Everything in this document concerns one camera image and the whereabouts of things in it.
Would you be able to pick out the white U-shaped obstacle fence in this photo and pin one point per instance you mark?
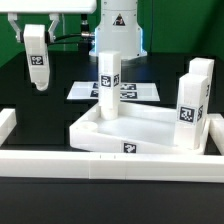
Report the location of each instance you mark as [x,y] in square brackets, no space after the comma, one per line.
[90,165]

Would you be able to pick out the white fiducial marker sheet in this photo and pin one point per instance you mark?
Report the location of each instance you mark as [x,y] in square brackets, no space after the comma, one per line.
[129,91]

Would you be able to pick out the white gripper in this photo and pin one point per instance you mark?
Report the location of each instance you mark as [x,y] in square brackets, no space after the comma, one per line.
[44,6]

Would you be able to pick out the white desk tabletop tray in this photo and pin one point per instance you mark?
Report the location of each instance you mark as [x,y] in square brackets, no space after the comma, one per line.
[139,129]

